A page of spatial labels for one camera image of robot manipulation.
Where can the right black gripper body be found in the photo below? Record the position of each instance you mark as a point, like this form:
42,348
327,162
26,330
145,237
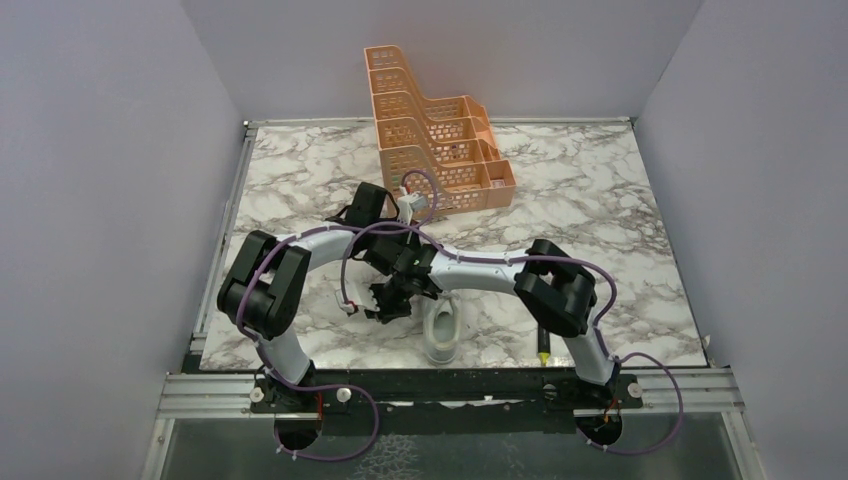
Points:
392,298

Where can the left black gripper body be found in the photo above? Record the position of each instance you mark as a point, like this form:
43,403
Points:
401,238

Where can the white sneaker shoe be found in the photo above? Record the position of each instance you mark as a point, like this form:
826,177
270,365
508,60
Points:
442,323

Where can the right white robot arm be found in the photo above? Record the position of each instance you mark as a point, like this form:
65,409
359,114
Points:
556,289

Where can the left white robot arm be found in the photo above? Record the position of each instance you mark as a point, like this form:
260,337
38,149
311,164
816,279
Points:
262,291

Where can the orange plastic file organizer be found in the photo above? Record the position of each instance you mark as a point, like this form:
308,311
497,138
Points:
435,146

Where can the black yellow highlighter marker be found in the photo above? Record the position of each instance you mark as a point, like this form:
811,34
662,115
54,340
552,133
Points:
543,347

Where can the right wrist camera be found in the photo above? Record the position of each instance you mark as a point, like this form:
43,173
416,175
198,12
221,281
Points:
357,300

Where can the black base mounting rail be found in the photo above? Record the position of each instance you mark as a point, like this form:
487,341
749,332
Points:
356,402

